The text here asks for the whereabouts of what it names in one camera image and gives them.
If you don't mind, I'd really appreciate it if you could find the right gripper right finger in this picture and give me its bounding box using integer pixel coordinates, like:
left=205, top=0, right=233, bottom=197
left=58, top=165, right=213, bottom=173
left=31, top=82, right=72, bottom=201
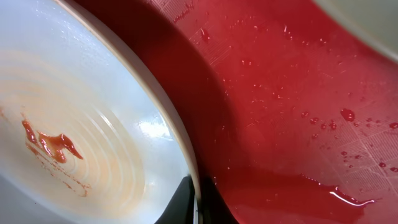
left=201, top=177, right=238, bottom=224

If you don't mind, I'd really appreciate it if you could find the light blue plate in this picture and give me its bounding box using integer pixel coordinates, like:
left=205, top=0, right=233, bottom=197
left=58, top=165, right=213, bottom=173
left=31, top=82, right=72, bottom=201
left=314, top=0, right=397, bottom=62
left=1, top=0, right=203, bottom=223

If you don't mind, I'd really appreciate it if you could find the red plastic tray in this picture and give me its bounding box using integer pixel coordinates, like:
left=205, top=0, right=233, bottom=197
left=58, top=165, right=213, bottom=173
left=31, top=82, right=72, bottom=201
left=81, top=0, right=397, bottom=223

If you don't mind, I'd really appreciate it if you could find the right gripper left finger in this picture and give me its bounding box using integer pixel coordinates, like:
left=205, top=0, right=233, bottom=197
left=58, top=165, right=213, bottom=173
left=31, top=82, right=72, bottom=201
left=155, top=175, right=195, bottom=224

